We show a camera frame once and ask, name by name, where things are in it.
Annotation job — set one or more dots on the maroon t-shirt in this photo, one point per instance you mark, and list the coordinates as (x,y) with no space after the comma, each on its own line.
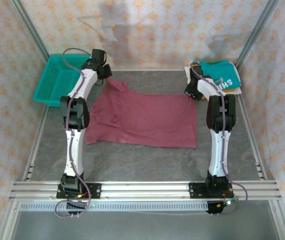
(152,120)

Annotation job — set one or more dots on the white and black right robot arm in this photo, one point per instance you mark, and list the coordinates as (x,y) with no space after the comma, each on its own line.
(218,155)

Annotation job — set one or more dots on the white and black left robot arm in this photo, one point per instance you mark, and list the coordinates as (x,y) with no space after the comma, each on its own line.
(75,150)

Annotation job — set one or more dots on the white folded t-shirt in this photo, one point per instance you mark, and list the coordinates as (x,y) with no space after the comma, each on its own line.
(187,72)

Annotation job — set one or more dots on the orange folded t-shirt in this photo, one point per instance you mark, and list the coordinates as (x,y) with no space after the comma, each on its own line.
(226,90)

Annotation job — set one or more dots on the teal printed folded t-shirt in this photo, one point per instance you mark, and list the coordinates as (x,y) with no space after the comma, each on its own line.
(222,71)

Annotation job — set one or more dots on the teal plastic basket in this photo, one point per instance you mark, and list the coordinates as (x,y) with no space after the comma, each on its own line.
(50,80)

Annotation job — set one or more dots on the aluminium table edge rail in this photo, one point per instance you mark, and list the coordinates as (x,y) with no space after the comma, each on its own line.
(145,69)

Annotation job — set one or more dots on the aluminium table side rail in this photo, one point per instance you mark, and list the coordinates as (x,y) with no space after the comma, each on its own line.
(245,110)
(36,140)

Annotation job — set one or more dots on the aluminium frame post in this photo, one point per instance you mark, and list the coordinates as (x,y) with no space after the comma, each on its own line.
(256,30)
(30,27)

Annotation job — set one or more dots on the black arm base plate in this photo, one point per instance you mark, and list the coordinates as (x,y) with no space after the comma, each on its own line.
(195,191)
(95,191)

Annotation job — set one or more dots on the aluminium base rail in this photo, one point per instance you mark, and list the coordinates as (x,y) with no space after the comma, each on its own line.
(145,190)

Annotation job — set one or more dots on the black electronics mount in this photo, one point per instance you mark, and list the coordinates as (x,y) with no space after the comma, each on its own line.
(75,205)
(215,208)

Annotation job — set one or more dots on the aluminium frame leg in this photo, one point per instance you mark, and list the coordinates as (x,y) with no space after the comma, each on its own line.
(7,222)
(283,225)

